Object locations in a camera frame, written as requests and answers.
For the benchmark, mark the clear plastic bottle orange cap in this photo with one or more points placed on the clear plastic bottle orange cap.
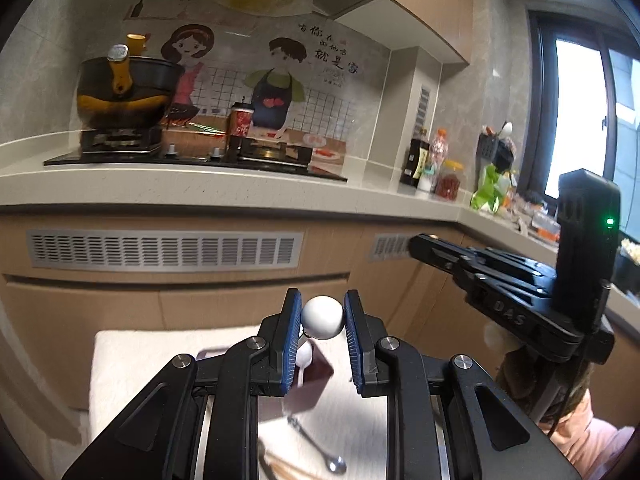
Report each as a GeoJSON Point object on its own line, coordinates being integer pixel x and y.
{"type": "Point", "coordinates": [439, 150]}

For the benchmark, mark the white ceramic spoon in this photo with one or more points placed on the white ceramic spoon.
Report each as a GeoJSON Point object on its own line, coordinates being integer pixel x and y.
{"type": "Point", "coordinates": [322, 319]}

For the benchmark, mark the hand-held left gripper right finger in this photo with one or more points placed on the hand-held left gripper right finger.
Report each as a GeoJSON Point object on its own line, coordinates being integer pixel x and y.
{"type": "Point", "coordinates": [355, 345]}

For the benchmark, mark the short metal vent grille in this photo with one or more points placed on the short metal vent grille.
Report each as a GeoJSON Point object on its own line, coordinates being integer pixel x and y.
{"type": "Point", "coordinates": [390, 246]}

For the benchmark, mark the small white bottle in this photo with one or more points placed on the small white bottle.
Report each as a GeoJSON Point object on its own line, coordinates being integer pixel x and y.
{"type": "Point", "coordinates": [424, 181]}

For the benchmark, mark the long metal vent grille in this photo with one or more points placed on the long metal vent grille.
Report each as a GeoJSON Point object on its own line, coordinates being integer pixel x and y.
{"type": "Point", "coordinates": [160, 251]}

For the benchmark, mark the green spray bottle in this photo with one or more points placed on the green spray bottle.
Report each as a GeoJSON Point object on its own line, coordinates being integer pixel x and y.
{"type": "Point", "coordinates": [487, 190]}

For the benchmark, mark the cartoon couple wall sticker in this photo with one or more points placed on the cartoon couple wall sticker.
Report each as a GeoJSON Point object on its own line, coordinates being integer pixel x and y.
{"type": "Point", "coordinates": [225, 90]}

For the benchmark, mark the chili jar yellow lid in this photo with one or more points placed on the chili jar yellow lid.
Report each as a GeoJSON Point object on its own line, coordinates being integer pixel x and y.
{"type": "Point", "coordinates": [448, 182]}

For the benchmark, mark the plastic food container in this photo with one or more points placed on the plastic food container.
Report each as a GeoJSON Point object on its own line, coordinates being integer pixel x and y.
{"type": "Point", "coordinates": [544, 225]}

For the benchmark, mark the window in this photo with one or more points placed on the window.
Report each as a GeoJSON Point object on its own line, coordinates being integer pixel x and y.
{"type": "Point", "coordinates": [580, 110]}

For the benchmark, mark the wooden chopstick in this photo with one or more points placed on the wooden chopstick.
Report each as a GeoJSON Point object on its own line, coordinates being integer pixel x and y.
{"type": "Point", "coordinates": [282, 467]}
{"type": "Point", "coordinates": [272, 472]}

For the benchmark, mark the small thin metal spoon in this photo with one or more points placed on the small thin metal spoon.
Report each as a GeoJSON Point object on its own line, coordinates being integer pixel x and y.
{"type": "Point", "coordinates": [337, 465]}

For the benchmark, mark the white wall louver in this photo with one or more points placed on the white wall louver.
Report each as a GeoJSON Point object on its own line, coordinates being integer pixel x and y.
{"type": "Point", "coordinates": [423, 112]}

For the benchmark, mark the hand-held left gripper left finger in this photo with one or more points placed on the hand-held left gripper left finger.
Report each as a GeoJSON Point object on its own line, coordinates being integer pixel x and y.
{"type": "Point", "coordinates": [290, 345]}

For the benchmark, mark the dark soy sauce bottle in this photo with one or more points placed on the dark soy sauce bottle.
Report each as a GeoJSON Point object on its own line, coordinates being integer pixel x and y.
{"type": "Point", "coordinates": [412, 160]}

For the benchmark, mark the red paper cup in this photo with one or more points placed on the red paper cup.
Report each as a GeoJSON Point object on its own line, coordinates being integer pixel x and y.
{"type": "Point", "coordinates": [241, 122]}

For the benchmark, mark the black gas stove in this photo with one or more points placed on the black gas stove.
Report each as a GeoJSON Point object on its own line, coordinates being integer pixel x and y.
{"type": "Point", "coordinates": [190, 162]}

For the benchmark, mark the black and yellow pot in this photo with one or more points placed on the black and yellow pot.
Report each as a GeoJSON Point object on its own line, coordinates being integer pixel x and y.
{"type": "Point", "coordinates": [145, 80]}

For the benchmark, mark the black wall utensil rack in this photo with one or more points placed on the black wall utensil rack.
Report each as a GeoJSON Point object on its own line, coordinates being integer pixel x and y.
{"type": "Point", "coordinates": [492, 150]}

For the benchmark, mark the person's right hand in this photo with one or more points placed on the person's right hand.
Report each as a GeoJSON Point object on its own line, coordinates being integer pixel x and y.
{"type": "Point", "coordinates": [496, 337]}

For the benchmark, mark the dark brown utensil holder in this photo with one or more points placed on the dark brown utensil holder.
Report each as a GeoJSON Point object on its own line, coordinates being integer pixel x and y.
{"type": "Point", "coordinates": [315, 380]}

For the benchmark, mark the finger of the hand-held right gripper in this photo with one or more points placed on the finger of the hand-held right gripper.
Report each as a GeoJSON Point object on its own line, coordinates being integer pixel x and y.
{"type": "Point", "coordinates": [432, 250]}
{"type": "Point", "coordinates": [500, 280]}

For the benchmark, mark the upper kitchen cabinet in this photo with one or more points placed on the upper kitchen cabinet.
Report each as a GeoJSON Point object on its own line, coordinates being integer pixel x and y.
{"type": "Point", "coordinates": [435, 5]}

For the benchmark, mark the person's pink clothing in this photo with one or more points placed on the person's pink clothing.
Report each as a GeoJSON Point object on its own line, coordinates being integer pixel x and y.
{"type": "Point", "coordinates": [595, 440]}

